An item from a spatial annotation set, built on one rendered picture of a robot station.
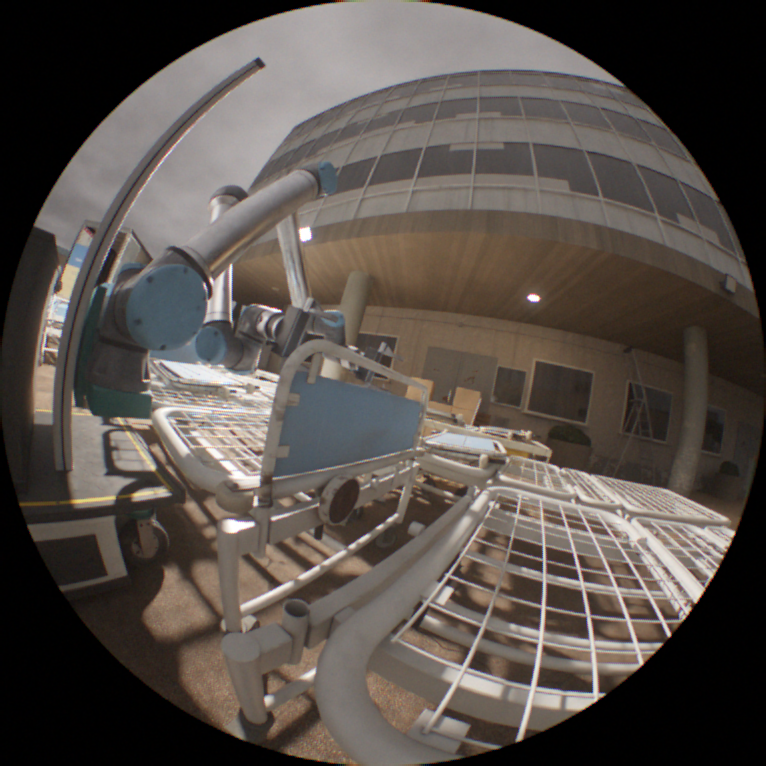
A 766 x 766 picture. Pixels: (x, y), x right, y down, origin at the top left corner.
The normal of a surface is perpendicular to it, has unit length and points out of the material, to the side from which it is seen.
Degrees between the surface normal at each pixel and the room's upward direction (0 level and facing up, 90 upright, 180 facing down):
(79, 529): 90
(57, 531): 90
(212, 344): 94
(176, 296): 94
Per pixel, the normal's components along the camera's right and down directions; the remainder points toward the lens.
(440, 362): -0.43, -0.14
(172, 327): 0.90, 0.29
